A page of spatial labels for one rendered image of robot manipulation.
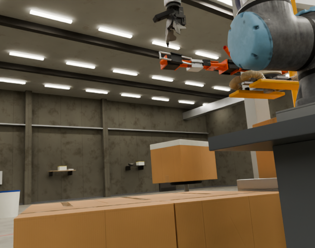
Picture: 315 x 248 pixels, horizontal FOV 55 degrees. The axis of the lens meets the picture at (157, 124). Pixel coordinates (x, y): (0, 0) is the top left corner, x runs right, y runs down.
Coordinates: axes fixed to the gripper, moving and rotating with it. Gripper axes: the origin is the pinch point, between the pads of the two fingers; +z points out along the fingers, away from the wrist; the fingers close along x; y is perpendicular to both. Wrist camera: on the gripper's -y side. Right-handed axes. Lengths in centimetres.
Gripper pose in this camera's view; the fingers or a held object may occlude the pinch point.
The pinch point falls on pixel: (172, 41)
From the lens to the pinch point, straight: 163.6
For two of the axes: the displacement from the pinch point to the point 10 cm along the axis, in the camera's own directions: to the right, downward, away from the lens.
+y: 9.3, 0.0, 3.6
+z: 0.7, 9.8, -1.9
